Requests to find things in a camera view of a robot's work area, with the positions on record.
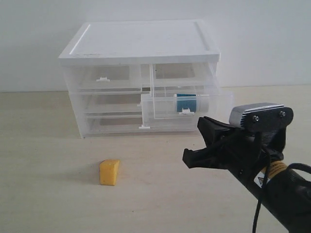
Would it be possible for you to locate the clear bottom wide drawer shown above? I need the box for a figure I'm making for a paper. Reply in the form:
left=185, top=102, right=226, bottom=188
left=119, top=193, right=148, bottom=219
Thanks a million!
left=82, top=115, right=199, bottom=137

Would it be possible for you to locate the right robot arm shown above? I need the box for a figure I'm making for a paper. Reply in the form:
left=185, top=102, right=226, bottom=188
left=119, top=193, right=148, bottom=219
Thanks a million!
left=183, top=116, right=311, bottom=233

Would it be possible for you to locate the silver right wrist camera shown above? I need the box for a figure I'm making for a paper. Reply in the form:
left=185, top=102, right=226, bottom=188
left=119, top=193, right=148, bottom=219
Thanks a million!
left=229, top=102, right=294, bottom=133

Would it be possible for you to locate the clear middle wide drawer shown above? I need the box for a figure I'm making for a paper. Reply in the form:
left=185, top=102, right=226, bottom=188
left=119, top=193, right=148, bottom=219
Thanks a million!
left=78, top=94, right=141, bottom=114

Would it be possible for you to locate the white plastic drawer cabinet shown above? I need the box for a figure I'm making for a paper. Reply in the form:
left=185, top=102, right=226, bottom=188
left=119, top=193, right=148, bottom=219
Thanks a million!
left=59, top=20, right=220, bottom=138

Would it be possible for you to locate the clear wide drawer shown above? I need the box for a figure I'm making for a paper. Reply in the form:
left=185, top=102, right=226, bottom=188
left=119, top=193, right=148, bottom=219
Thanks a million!
left=82, top=115, right=199, bottom=137
left=78, top=94, right=141, bottom=114

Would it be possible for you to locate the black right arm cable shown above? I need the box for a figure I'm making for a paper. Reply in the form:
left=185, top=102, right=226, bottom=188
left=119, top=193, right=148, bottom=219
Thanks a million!
left=251, top=135, right=311, bottom=233

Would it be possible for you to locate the teal bottle white cap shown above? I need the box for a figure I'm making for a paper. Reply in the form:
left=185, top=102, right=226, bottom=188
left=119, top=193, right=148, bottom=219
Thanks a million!
left=174, top=93, right=209, bottom=113

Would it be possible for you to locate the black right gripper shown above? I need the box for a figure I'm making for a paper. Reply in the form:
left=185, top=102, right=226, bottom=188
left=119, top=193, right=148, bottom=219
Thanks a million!
left=182, top=116, right=286, bottom=177

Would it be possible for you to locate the yellow cheese wedge block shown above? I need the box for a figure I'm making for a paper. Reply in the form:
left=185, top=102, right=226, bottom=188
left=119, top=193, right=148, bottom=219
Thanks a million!
left=99, top=159, right=120, bottom=186

